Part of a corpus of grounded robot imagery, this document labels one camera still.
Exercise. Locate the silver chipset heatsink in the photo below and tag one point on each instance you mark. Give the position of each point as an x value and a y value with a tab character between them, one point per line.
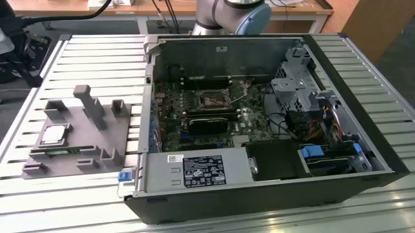
241	140

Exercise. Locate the blue case latch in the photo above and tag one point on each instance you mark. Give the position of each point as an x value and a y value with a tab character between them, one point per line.
125	176

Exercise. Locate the blue plastic clip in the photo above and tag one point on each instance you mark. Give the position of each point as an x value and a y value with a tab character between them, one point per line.
356	148

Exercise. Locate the black RAM slot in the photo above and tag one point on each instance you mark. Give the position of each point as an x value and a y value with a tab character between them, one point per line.
210	115
210	111

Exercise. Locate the small white box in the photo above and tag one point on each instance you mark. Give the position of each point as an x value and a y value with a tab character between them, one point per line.
124	2

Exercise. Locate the wooden desk white frame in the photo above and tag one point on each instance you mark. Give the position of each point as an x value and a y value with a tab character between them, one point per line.
168	11

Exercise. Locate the grey power supply with label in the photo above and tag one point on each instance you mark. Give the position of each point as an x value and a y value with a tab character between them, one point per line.
161	170

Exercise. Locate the CPU socket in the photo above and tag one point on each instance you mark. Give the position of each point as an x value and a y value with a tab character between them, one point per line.
212	99

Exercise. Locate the grey parts rack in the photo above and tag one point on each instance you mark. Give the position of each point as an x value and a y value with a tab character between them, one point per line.
97	145

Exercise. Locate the green RAM stick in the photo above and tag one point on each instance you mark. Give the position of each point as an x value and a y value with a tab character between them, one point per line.
72	148

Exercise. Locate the black plastic shroud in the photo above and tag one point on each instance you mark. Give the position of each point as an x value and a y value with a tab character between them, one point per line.
274	160

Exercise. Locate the grey metal drive cage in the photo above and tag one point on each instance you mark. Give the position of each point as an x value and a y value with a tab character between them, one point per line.
288	92

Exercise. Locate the hard disk in blue carrier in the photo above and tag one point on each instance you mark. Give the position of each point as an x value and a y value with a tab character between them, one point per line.
312	153

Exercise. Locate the black open PC case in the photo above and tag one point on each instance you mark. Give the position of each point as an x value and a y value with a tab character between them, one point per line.
226	208

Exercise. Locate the black graphics card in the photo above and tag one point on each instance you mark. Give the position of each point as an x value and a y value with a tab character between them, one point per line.
206	126

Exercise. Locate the wooden cabinet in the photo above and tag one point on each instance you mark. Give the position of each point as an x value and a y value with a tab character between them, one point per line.
379	26

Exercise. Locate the green motherboard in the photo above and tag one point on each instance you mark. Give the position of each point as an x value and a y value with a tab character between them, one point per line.
252	121

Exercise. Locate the silver square CPU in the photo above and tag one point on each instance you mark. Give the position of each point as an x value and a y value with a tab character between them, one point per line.
54	133

